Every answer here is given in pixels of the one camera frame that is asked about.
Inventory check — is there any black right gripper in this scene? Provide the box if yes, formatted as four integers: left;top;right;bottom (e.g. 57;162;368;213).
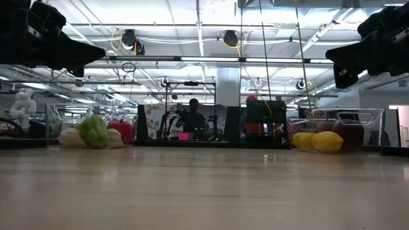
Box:
325;28;409;89

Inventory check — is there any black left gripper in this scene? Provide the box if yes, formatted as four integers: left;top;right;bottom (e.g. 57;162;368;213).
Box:
0;0;107;77

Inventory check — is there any dark red apple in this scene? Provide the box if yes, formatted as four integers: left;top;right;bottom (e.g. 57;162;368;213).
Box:
331;119;365;153

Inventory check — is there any green chayote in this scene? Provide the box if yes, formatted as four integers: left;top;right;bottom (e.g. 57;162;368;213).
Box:
79;114;109;150

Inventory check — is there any yellow lemon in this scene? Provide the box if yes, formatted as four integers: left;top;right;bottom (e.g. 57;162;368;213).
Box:
291;132;316;151
311;130;344;153

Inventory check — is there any red bell pepper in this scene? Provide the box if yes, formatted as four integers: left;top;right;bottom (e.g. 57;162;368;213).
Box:
107;119;134;144

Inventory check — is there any clear plastic bin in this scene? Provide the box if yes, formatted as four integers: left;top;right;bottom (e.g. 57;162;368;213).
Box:
45;102;139;148
287;107;387;153

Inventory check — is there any black equipment block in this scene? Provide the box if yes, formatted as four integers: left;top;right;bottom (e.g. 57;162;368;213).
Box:
239;95;288;143

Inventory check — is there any long ceiling light bar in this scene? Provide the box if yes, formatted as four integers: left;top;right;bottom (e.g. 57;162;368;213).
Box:
83;56;335;65

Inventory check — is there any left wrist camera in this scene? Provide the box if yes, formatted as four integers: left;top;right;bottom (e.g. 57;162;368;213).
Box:
30;0;67;33

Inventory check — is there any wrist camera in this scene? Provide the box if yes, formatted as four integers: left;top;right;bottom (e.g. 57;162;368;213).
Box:
30;0;67;33
357;4;409;38

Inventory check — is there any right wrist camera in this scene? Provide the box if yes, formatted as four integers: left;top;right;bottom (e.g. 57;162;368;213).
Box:
357;4;409;38

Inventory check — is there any long yellow cable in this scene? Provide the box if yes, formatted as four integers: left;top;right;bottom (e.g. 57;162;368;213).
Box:
294;0;313;111

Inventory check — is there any black ceiling cable reel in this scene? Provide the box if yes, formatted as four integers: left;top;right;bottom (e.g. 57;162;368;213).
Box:
120;29;138;48
222;30;239;48

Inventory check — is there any long thin black cable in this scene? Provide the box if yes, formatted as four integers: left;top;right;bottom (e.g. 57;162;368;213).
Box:
258;0;273;105

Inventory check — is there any black metal frame rig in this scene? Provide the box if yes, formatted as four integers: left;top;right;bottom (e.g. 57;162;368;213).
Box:
164;81;217;140

